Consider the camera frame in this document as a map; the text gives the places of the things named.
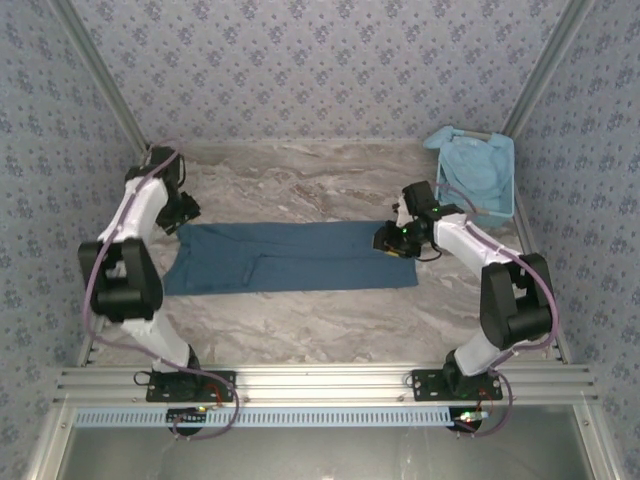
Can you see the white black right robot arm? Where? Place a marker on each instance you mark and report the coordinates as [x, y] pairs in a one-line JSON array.
[[460, 240]]

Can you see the small black controller board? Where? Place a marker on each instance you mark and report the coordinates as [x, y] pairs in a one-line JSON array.
[[467, 417], [187, 416]]

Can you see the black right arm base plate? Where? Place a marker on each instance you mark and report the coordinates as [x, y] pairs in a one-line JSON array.
[[430, 390]]

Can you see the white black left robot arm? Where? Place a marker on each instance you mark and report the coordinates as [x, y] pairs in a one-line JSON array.
[[140, 210]]

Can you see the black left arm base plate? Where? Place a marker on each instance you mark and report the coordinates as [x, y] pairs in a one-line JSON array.
[[165, 392]]

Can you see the light blue t-shirt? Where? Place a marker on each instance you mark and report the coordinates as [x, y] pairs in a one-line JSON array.
[[475, 165]]

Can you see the grey metal sheet panel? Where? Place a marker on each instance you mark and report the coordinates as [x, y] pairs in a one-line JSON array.
[[320, 455]]

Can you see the dark blue t-shirt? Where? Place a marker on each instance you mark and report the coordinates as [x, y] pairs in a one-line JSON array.
[[300, 255]]

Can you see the aluminium upright frame post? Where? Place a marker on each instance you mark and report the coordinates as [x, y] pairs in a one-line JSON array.
[[547, 65], [107, 80]]

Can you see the aluminium profile mounting rail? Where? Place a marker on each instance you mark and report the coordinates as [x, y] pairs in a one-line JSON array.
[[320, 382]]

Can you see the aluminium frame leg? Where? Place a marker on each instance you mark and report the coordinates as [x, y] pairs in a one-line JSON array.
[[47, 445], [595, 445]]

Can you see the light blue plastic basket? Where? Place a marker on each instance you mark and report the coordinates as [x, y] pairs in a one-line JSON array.
[[500, 217]]

